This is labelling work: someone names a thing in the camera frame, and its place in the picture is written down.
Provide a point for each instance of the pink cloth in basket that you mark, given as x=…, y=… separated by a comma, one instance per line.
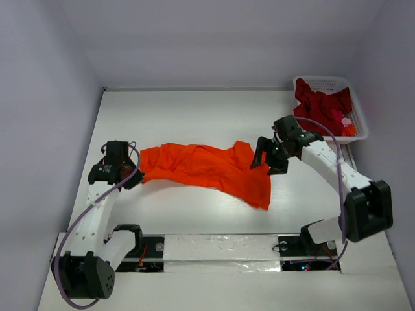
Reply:
x=341, y=119

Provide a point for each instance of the dark red t shirt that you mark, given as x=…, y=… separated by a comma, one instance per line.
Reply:
x=317, y=106

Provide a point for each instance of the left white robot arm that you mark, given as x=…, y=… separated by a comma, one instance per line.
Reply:
x=90, y=252

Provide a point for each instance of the small orange cloth in basket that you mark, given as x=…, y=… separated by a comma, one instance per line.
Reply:
x=349, y=131

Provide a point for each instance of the white plastic basket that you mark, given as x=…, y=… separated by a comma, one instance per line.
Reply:
x=330, y=85

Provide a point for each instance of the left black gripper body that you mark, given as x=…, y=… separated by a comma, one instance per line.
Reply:
x=134, y=181

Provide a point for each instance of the orange t shirt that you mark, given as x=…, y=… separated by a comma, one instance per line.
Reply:
x=206, y=166

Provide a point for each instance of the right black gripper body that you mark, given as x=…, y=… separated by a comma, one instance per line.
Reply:
x=270, y=152

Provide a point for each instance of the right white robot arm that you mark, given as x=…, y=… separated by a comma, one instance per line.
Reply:
x=365, y=204

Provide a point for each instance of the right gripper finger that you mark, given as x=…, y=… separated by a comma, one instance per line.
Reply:
x=277, y=167
x=261, y=147

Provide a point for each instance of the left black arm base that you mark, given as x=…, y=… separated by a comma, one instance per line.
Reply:
x=147, y=260

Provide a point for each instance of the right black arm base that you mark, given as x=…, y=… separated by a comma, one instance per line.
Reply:
x=298, y=255

